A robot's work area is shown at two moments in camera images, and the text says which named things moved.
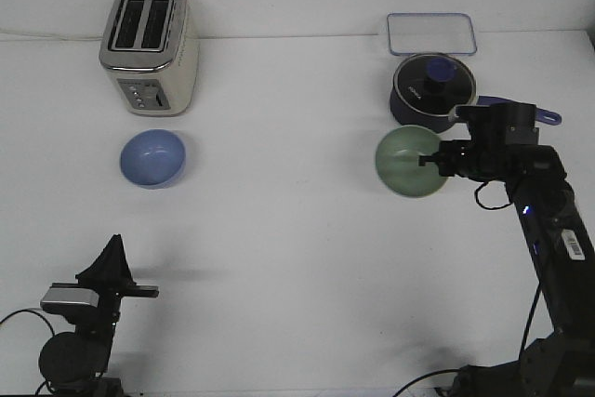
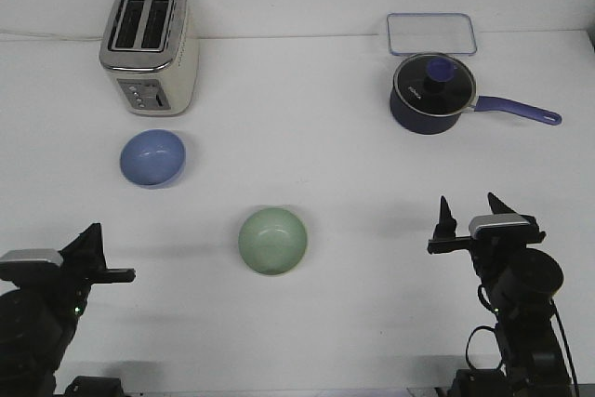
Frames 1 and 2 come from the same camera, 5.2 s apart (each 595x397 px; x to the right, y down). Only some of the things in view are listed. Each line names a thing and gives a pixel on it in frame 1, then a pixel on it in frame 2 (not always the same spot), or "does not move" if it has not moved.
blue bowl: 152,158 does not move
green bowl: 397,161 -> 272,241
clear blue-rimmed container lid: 430,33 does not move
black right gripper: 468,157 -> 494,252
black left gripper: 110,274 -> 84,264
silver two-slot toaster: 148,49 does not move
